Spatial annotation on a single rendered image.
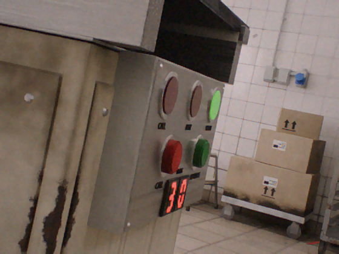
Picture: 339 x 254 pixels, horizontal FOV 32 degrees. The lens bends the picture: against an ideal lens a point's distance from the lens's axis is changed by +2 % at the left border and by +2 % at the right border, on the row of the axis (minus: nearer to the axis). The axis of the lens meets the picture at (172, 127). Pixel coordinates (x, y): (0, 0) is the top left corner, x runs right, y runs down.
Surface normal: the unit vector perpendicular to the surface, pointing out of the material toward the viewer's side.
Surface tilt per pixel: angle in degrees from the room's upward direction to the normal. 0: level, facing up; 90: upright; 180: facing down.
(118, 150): 90
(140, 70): 90
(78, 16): 90
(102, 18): 90
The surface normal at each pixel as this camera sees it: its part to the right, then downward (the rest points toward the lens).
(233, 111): -0.45, -0.04
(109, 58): 0.93, 0.21
